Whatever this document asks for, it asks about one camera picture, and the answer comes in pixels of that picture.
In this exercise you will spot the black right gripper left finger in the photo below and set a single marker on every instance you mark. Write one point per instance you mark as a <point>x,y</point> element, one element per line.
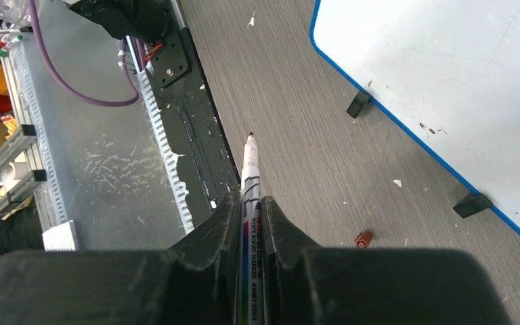
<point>192,282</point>

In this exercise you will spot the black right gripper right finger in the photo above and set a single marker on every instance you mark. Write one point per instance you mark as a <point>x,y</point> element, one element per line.
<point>306,283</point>

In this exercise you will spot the white whiteboard marker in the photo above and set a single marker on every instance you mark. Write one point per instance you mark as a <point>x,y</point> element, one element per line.
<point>250,309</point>

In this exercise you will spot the brown marker cap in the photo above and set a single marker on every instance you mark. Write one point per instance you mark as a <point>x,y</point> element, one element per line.
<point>363,239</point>

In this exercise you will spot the blue framed whiteboard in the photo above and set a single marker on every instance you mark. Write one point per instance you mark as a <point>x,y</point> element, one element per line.
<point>447,72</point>

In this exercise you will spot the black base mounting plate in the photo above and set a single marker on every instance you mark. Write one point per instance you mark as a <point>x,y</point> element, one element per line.
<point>192,124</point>

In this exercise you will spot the white slotted cable duct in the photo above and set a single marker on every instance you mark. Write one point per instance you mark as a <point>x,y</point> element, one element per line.
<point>169,157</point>

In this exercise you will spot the aluminium frame rail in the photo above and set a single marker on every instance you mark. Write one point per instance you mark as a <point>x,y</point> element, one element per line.
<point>19,178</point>

